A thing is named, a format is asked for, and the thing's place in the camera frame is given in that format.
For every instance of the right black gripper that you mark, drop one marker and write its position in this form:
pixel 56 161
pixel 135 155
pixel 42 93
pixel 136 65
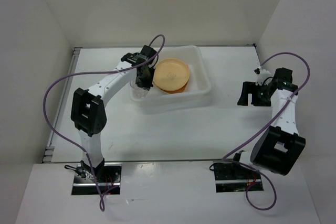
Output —
pixel 249 87

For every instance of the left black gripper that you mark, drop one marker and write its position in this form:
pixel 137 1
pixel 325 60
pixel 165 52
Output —
pixel 147 84

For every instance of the clear glass cup front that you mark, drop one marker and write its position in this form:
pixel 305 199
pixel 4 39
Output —
pixel 137 92

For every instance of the tan round plate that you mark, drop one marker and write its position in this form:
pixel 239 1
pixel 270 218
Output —
pixel 172 75
pixel 181 90

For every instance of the woven bamboo triangular basket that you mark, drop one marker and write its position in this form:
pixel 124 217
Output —
pixel 183 90

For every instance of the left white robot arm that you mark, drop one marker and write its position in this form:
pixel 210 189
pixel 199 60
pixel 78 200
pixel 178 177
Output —
pixel 88 105

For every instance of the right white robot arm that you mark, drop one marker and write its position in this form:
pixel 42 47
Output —
pixel 280 146

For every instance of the clear plastic bin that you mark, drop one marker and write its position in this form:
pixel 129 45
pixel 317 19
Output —
pixel 198 85

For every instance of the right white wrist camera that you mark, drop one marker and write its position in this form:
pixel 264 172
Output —
pixel 262 75

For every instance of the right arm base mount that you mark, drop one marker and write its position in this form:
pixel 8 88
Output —
pixel 231 178

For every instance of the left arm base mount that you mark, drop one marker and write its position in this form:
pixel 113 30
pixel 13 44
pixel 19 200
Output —
pixel 108 181

